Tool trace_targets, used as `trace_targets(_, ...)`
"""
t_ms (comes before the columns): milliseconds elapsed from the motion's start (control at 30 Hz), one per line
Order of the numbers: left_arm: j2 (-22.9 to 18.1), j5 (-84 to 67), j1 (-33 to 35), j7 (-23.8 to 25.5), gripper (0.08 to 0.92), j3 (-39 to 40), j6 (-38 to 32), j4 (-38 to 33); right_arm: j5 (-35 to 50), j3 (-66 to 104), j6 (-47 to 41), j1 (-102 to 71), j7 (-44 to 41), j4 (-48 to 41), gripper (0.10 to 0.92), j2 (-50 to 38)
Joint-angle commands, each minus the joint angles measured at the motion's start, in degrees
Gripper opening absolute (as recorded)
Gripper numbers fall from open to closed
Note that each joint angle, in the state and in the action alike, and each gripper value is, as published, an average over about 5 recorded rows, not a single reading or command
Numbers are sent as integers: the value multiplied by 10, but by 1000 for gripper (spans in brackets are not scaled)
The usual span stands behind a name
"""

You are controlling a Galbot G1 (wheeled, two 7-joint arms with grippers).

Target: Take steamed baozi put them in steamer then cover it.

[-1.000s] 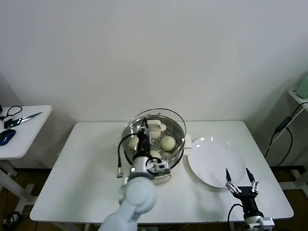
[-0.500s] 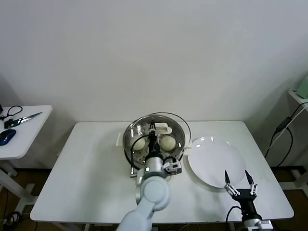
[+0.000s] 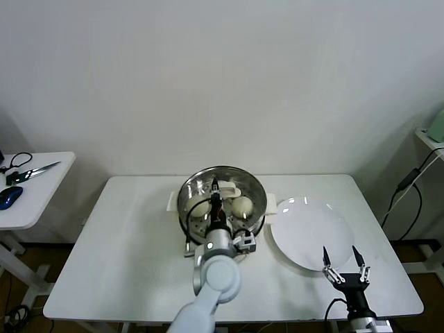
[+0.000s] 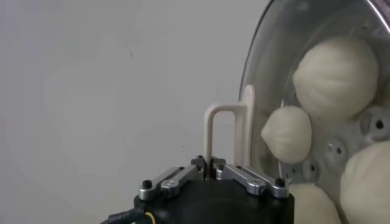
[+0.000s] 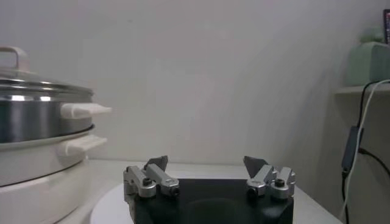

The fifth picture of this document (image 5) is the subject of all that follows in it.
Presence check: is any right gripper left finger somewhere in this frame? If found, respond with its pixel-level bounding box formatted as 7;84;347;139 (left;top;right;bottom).
123;155;180;202

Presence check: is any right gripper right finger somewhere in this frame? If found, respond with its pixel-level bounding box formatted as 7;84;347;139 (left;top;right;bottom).
243;155;296;201

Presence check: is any glass lid with white handle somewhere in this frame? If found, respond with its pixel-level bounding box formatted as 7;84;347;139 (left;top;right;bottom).
0;46;94;96

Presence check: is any white round plate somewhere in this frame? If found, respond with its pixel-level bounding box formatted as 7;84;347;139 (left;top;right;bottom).
90;181;137;224

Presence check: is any white electric cooker pot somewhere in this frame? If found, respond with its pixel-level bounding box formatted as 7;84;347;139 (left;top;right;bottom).
0;129;108;224

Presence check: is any mint green appliance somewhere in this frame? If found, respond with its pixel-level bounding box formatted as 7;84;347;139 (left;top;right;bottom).
346;26;390;88

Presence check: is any dark screen device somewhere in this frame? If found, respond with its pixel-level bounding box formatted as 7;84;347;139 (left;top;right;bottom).
383;9;390;45

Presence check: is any black cable with adapter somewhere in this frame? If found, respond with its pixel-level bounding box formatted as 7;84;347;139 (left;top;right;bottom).
341;79;390;224

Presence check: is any thin white cable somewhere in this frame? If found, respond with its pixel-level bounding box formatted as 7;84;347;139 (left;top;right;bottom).
338;79;390;222

